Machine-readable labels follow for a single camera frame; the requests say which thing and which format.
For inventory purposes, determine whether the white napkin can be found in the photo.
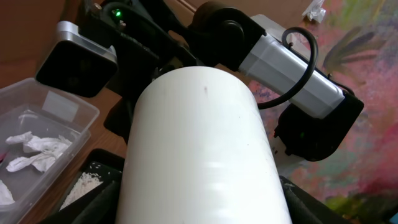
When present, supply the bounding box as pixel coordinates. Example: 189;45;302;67
0;180;15;205
6;131;72;172

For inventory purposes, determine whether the clear plastic bin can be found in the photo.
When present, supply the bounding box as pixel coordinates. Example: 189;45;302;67
1;78;100;223

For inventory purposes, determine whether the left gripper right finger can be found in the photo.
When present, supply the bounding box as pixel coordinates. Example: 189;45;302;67
279;175;351;224

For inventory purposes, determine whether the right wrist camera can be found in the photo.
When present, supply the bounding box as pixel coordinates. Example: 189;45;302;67
35;21;118;98

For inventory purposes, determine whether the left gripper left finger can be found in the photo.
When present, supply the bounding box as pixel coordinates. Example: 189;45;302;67
40;181;121;224

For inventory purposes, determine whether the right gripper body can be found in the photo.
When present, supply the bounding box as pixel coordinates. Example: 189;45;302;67
79;0;200;103

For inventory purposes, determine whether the white rice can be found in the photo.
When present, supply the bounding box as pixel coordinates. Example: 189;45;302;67
60;162;103;210

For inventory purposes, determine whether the black tray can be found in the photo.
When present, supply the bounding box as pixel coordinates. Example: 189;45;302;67
41;149;124;224

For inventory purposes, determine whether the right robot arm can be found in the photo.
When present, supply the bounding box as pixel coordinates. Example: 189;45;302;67
78;1;364;161

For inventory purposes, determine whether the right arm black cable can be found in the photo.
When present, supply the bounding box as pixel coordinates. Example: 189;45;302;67
257;26;320;110

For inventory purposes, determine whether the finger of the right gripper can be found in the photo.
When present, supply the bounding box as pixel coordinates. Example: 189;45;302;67
103;98;136;144

